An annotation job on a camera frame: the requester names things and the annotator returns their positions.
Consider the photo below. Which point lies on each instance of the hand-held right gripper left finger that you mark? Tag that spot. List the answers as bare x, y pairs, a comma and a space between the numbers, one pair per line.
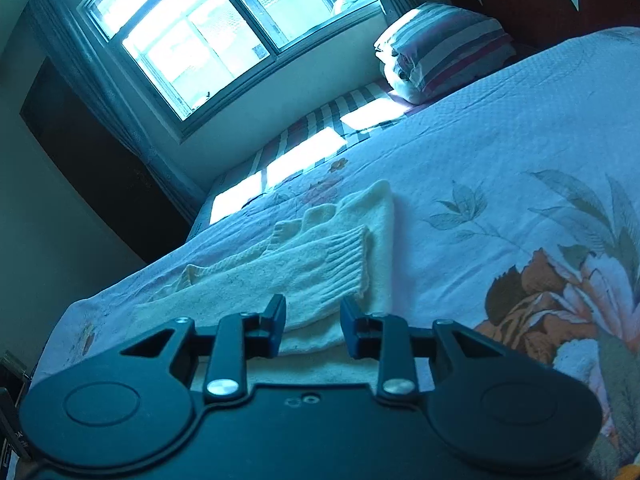
276, 321

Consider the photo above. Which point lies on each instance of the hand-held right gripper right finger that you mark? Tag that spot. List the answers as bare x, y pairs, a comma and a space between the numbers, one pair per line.
350, 327

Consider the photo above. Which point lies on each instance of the cream knit sweater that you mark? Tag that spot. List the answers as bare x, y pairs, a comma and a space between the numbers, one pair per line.
310, 265

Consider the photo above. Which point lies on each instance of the striped bed sheet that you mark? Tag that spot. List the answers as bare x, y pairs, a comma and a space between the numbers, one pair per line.
361, 96

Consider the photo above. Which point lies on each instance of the floral bed blanket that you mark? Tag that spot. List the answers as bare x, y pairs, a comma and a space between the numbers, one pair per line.
500, 135

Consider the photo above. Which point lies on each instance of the dark wooden door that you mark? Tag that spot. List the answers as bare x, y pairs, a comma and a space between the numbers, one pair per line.
90, 160

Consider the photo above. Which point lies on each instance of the dark bedside table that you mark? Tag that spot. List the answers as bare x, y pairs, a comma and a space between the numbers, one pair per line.
9, 410

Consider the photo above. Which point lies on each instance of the striped pillow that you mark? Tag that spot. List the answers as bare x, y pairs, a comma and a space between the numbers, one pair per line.
450, 45

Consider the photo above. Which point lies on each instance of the window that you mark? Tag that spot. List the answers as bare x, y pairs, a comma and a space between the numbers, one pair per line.
200, 30

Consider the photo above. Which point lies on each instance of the dark red headboard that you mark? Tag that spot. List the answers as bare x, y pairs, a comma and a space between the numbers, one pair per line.
525, 0

